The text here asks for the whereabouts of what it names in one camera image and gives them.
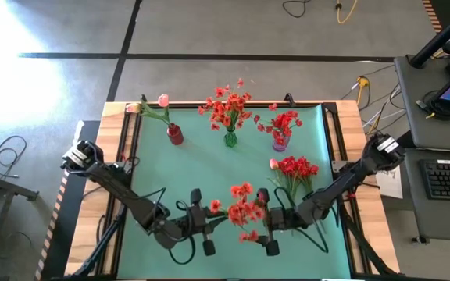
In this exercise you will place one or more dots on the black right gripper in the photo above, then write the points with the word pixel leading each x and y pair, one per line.
pixel 281 219

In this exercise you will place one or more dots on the green glass vase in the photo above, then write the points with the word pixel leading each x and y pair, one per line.
pixel 231 139

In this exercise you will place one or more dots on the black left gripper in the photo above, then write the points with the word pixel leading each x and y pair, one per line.
pixel 197 220

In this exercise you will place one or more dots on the dark grey desk frame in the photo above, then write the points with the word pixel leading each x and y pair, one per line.
pixel 14 190

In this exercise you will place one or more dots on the white paper sheet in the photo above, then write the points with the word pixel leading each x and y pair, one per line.
pixel 391 187

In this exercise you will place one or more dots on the white label sticker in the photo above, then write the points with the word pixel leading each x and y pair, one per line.
pixel 445 161

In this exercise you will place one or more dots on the orange artificial flower bunch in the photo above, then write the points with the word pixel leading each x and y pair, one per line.
pixel 244 115
pixel 233 99
pixel 220 110
pixel 244 212

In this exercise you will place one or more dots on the red glass vase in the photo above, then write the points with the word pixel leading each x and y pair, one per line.
pixel 175 134

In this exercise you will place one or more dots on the purple ribbed glass vase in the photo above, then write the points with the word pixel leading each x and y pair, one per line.
pixel 280 146

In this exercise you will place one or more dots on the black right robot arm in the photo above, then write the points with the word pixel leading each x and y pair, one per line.
pixel 346 179

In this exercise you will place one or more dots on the black metal table frame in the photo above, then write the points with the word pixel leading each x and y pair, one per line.
pixel 186 104

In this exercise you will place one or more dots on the yellow power plug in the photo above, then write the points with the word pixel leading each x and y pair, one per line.
pixel 363 82

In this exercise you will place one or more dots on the black computer keyboard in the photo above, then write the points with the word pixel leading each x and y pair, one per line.
pixel 447 181

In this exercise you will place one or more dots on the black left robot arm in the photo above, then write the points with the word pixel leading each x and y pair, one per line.
pixel 119 187

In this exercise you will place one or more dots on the black diagonal frame strut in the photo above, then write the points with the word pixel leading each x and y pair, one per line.
pixel 101 242
pixel 365 246

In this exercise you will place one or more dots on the black floor mat striped edge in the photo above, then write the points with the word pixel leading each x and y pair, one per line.
pixel 432 15
pixel 66 226

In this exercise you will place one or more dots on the grey computer cart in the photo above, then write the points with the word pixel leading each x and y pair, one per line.
pixel 416 129

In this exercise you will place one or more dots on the teal table mat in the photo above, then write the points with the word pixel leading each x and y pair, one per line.
pixel 233 269

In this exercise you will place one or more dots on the black metal pole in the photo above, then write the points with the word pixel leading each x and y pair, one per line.
pixel 440 39

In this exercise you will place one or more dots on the grey metal bracket plate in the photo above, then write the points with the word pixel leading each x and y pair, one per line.
pixel 337 166

